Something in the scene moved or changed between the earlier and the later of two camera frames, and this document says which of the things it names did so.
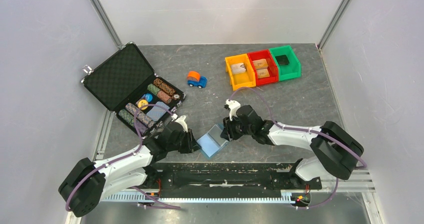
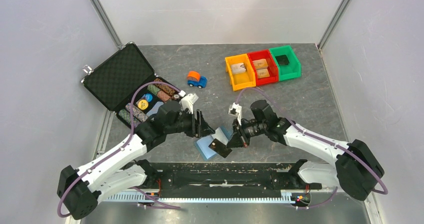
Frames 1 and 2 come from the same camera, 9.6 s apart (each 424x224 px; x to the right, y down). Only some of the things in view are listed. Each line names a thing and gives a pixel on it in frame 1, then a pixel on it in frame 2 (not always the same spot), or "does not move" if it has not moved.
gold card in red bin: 260,64 does not move
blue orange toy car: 194,79 does not move
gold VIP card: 263,73 does not move
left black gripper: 191,145 → 199,127
